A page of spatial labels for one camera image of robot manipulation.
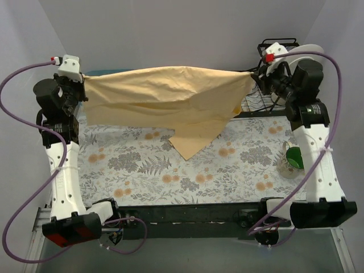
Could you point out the black base bar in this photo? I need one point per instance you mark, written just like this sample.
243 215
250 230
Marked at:
225 220

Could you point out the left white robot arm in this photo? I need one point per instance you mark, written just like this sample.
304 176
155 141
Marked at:
70 222

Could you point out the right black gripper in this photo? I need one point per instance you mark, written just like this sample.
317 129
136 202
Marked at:
262 82

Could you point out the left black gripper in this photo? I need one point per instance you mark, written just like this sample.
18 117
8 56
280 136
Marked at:
78 92

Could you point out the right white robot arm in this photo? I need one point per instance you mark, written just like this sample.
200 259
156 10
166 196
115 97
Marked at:
325 205

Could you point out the floral table mat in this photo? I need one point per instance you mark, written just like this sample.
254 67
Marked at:
140 167

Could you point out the aluminium frame rail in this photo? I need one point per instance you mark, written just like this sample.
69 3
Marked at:
320 250

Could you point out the pale yellow t shirt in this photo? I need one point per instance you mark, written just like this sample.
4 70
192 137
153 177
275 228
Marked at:
197 103

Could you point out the teal plastic basin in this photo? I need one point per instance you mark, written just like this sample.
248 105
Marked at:
105 72

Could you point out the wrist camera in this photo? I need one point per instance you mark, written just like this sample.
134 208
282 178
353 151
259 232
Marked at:
69 67
271 56

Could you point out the green cup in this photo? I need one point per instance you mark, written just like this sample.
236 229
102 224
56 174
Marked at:
290 163

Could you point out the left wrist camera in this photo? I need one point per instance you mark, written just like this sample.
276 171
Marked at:
69 67

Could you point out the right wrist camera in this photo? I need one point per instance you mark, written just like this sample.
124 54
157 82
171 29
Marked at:
271 56

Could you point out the white ceramic plate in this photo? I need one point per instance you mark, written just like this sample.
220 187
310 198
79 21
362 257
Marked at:
305 48

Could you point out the black wire dish rack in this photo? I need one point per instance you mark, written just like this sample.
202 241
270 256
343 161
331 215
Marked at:
257 104

